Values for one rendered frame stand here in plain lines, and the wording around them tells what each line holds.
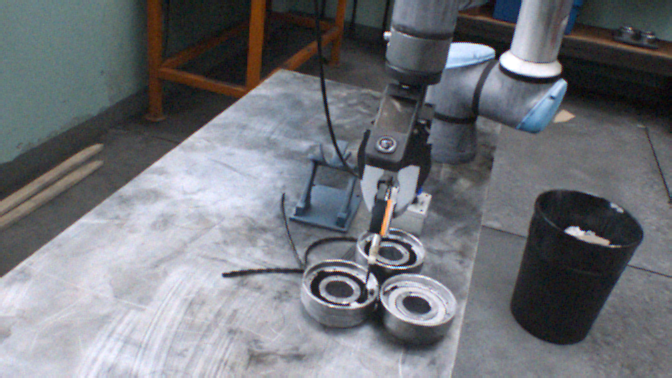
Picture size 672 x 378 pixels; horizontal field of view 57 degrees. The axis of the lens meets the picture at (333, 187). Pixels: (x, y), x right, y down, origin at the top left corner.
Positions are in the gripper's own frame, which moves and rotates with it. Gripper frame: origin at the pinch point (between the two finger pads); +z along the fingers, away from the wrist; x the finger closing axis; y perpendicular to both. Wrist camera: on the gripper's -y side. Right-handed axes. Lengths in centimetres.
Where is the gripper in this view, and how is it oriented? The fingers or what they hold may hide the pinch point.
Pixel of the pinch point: (383, 210)
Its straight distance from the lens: 84.7
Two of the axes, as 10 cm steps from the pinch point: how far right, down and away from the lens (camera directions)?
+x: -9.6, -2.4, 1.6
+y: 2.5, -4.5, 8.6
